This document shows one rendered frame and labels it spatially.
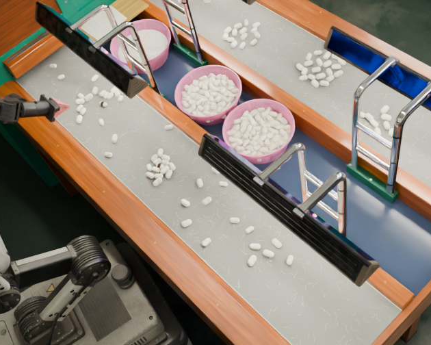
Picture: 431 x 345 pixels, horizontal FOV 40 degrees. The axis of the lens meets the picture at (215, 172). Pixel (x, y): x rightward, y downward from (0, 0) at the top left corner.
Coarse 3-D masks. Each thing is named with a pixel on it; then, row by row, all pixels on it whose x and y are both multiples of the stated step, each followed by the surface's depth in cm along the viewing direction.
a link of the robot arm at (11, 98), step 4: (4, 96) 216; (8, 96) 217; (12, 96) 216; (16, 96) 216; (20, 96) 217; (4, 100) 206; (8, 100) 206; (12, 100) 207; (16, 100) 208; (20, 100) 215; (24, 100) 216; (16, 104) 210; (20, 104) 209; (16, 108) 210; (16, 112) 210; (16, 116) 211; (16, 120) 211
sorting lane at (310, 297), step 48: (48, 96) 248; (96, 96) 243; (96, 144) 229; (144, 144) 225; (192, 144) 221; (144, 192) 213; (192, 192) 209; (240, 192) 205; (192, 240) 198; (240, 240) 195; (288, 240) 192; (240, 288) 186; (288, 288) 183; (336, 288) 180; (288, 336) 175; (336, 336) 173
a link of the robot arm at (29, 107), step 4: (24, 104) 211; (28, 104) 212; (32, 104) 213; (20, 108) 211; (24, 108) 210; (28, 108) 211; (32, 108) 213; (20, 112) 212; (24, 112) 211; (28, 112) 212; (32, 112) 213; (20, 116) 213; (24, 116) 212; (28, 116) 214; (32, 116) 215
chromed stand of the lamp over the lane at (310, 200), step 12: (300, 144) 166; (288, 156) 164; (300, 156) 171; (276, 168) 163; (300, 168) 176; (264, 180) 162; (300, 180) 183; (312, 180) 176; (336, 180) 158; (324, 192) 156; (336, 192) 172; (300, 204) 156; (312, 204) 155; (324, 204) 185; (300, 216) 154; (336, 216) 182
